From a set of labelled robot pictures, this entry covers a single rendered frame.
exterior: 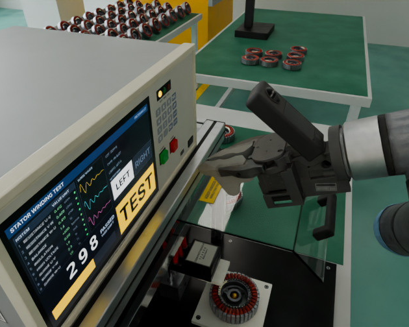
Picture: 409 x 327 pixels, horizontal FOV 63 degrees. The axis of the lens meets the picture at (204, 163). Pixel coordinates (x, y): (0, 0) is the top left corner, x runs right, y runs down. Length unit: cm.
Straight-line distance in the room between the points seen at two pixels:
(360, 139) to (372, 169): 4
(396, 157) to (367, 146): 3
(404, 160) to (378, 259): 170
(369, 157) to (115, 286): 34
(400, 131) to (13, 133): 41
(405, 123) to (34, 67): 49
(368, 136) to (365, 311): 151
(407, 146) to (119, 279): 38
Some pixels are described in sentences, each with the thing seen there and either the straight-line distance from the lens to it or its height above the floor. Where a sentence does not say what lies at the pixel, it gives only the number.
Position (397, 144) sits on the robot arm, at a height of 129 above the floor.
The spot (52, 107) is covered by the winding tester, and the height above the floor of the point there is 132.
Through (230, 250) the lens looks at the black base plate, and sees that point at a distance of 94.
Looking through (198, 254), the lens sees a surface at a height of 92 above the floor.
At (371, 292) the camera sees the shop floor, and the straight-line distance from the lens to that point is 196.
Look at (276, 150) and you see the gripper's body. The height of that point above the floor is 125.
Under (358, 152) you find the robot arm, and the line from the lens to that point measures 42.
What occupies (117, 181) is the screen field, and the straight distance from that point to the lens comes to 43.
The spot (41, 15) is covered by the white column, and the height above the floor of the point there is 59.
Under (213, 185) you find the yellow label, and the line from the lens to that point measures 67.
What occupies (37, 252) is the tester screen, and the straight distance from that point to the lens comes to 36.
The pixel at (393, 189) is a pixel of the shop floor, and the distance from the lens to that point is 262.
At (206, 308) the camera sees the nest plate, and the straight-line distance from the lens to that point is 82.
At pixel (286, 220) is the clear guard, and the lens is 61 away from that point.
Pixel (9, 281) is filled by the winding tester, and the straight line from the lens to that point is 35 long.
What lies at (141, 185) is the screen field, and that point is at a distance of 50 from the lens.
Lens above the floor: 149
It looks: 36 degrees down
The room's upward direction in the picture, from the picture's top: straight up
